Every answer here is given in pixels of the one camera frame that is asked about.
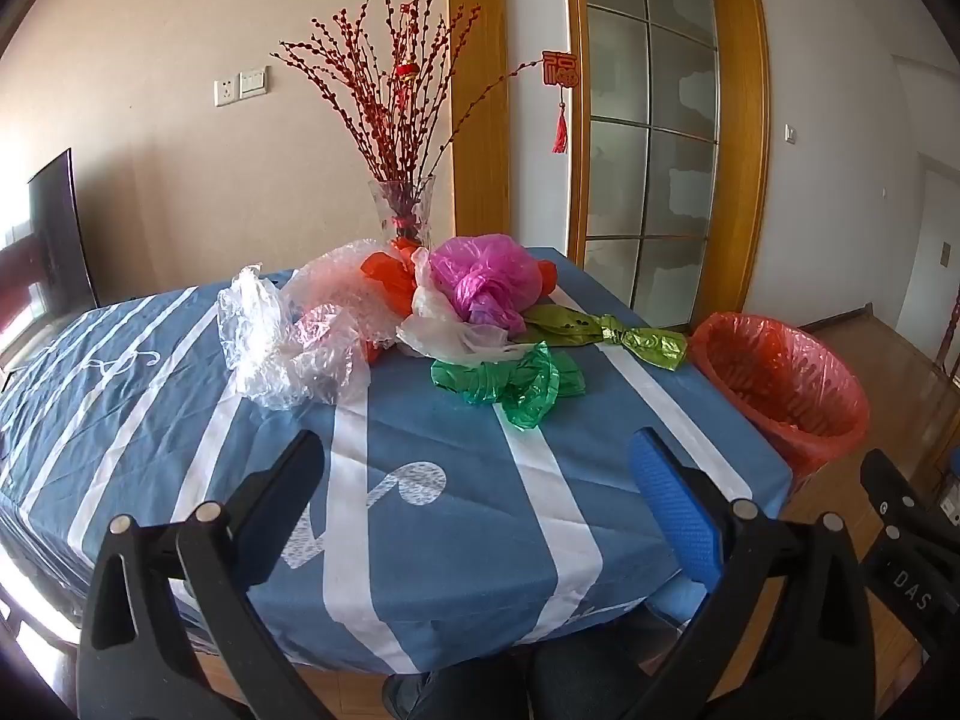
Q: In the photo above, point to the frosted glass door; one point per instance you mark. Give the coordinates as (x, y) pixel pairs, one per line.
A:
(652, 165)

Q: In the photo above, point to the clear glass vase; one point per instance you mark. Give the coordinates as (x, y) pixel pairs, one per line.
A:
(401, 214)

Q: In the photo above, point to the olive green foil bag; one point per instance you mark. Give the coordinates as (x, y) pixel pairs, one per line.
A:
(645, 345)

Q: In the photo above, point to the white translucent plastic bag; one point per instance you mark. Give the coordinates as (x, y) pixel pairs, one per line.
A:
(442, 334)

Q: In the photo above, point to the green plastic bag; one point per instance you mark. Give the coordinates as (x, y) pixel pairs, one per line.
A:
(525, 390)

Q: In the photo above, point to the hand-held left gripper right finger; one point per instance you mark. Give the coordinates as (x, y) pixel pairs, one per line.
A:
(675, 502)

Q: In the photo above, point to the white wall socket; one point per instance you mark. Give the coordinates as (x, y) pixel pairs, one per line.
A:
(226, 92)

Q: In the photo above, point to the wooden door frame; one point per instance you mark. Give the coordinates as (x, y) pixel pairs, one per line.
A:
(739, 127)

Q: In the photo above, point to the white door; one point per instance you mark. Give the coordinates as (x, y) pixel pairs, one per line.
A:
(930, 240)

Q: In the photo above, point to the magenta plastic bag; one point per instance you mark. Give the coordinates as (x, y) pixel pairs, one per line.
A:
(487, 274)

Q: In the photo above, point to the small red branch ornament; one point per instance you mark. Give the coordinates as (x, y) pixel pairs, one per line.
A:
(407, 72)

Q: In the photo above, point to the red plastic bag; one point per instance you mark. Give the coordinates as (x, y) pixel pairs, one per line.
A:
(548, 279)
(386, 277)

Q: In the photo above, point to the white printed plastic bag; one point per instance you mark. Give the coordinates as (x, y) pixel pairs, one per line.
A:
(330, 277)

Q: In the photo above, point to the wooden wall post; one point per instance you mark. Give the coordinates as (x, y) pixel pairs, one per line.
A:
(480, 90)

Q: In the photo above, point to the clear plastic bag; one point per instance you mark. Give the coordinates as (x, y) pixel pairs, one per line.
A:
(262, 345)

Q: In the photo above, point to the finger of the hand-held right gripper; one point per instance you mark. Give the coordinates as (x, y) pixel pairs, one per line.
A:
(896, 487)

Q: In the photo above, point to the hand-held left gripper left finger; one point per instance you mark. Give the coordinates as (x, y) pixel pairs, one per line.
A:
(289, 487)

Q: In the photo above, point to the black flat screen television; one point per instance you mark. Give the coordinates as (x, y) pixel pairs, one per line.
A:
(60, 232)

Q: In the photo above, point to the red hanging tassel ornament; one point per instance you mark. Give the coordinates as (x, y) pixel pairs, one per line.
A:
(561, 69)

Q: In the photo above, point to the blue striped tablecloth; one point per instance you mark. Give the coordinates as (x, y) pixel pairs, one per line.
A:
(450, 480)

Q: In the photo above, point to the red berry branches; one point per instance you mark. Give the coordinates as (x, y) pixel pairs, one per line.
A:
(390, 127)

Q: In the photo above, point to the red lined trash bin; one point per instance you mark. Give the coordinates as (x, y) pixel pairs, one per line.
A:
(780, 382)

